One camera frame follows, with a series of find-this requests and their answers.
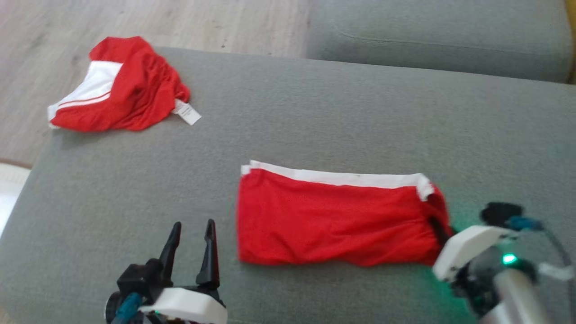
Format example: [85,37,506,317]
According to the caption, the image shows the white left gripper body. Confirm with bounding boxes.
[140,284,228,324]

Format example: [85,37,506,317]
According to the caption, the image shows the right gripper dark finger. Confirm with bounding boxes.
[431,217,455,246]

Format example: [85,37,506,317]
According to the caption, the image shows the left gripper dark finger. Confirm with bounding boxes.
[158,222,182,285]
[197,219,220,289]

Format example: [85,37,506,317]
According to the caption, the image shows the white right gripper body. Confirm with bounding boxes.
[433,225,511,283]

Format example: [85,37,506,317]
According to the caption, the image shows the red basketball jersey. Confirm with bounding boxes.
[236,160,455,267]

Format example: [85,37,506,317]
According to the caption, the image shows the large grey sofa seat cushion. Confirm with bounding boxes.
[0,46,576,324]

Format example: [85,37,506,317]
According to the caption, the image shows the red shorts with white trim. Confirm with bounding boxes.
[47,36,202,132]

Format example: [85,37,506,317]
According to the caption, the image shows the white rug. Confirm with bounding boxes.
[0,163,31,237]

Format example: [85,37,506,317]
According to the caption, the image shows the small grey sofa seat cushion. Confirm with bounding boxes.
[305,0,573,84]

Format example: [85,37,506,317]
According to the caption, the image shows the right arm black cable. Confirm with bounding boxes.
[508,217,576,279]

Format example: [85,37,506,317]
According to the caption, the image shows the white cable tape tab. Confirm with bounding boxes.
[538,263,576,282]

